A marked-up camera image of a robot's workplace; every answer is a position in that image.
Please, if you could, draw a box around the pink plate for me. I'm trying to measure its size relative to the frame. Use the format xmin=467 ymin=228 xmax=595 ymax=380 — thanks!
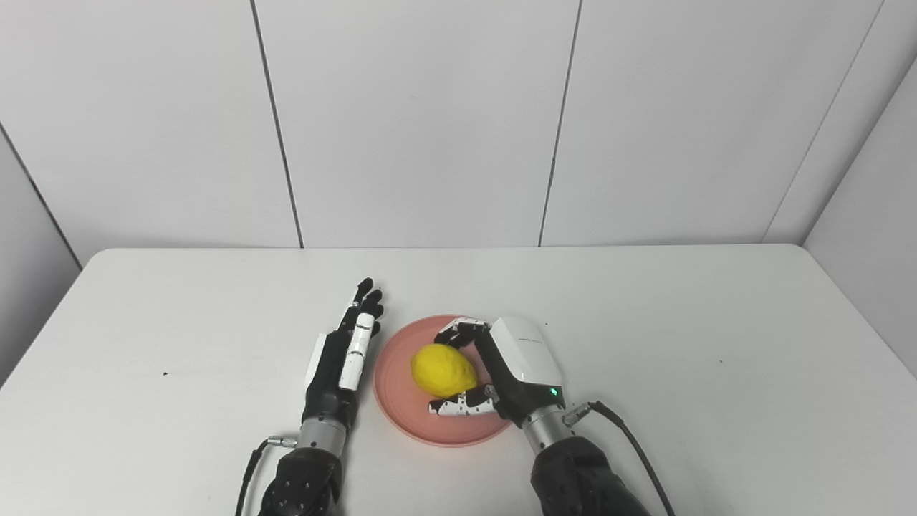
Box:
xmin=373 ymin=315 xmax=514 ymax=449

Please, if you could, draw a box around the yellow lemon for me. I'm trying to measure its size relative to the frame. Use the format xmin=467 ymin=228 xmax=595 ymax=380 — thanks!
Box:
xmin=411 ymin=343 xmax=479 ymax=399

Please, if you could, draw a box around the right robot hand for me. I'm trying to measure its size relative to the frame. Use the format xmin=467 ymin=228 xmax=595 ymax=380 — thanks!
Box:
xmin=428 ymin=316 xmax=565 ymax=429

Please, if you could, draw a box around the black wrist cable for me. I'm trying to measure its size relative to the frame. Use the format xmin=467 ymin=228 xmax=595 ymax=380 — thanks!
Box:
xmin=234 ymin=435 xmax=298 ymax=516
xmin=563 ymin=401 xmax=676 ymax=516

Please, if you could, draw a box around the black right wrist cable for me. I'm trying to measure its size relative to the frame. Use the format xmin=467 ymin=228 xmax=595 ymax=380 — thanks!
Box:
xmin=563 ymin=401 xmax=676 ymax=516

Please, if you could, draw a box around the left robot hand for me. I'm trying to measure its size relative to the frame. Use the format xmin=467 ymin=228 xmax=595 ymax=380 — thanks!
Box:
xmin=301 ymin=277 xmax=384 ymax=432

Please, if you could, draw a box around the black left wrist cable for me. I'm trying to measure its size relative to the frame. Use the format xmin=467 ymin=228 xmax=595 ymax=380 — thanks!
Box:
xmin=234 ymin=435 xmax=298 ymax=516

